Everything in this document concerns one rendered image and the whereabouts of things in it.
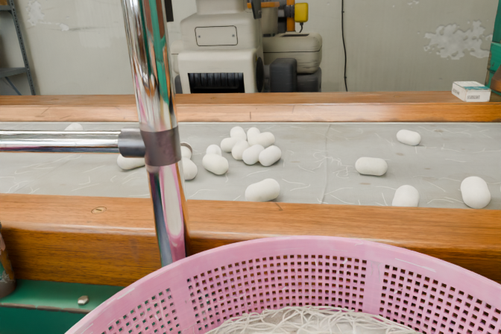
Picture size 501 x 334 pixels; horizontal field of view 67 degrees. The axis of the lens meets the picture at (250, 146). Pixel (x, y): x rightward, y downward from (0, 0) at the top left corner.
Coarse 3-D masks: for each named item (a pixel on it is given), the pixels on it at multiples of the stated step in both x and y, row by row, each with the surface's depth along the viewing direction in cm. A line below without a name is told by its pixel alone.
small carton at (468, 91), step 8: (456, 88) 61; (464, 88) 58; (472, 88) 58; (480, 88) 58; (488, 88) 58; (456, 96) 62; (464, 96) 58; (472, 96) 58; (480, 96) 58; (488, 96) 57
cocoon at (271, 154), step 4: (268, 148) 45; (272, 148) 45; (276, 148) 45; (260, 152) 45; (264, 152) 44; (268, 152) 44; (272, 152) 44; (276, 152) 45; (280, 152) 45; (260, 156) 44; (264, 156) 44; (268, 156) 44; (272, 156) 44; (276, 156) 44; (280, 156) 45; (260, 160) 44; (264, 160) 44; (268, 160) 44; (272, 160) 44; (276, 160) 45; (264, 164) 44; (268, 164) 44
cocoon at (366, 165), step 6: (360, 162) 41; (366, 162) 40; (372, 162) 40; (378, 162) 40; (384, 162) 40; (360, 168) 41; (366, 168) 40; (372, 168) 40; (378, 168) 40; (384, 168) 40; (372, 174) 41; (378, 174) 40
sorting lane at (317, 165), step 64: (0, 128) 65; (64, 128) 63; (192, 128) 60; (320, 128) 57; (384, 128) 56; (448, 128) 55; (0, 192) 41; (64, 192) 40; (128, 192) 40; (192, 192) 39; (320, 192) 38; (384, 192) 37; (448, 192) 37
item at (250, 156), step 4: (248, 148) 45; (252, 148) 45; (256, 148) 45; (260, 148) 46; (244, 152) 45; (248, 152) 44; (252, 152) 44; (256, 152) 45; (244, 156) 45; (248, 156) 44; (252, 156) 44; (256, 156) 45; (244, 160) 45; (248, 160) 44; (252, 160) 44; (256, 160) 45
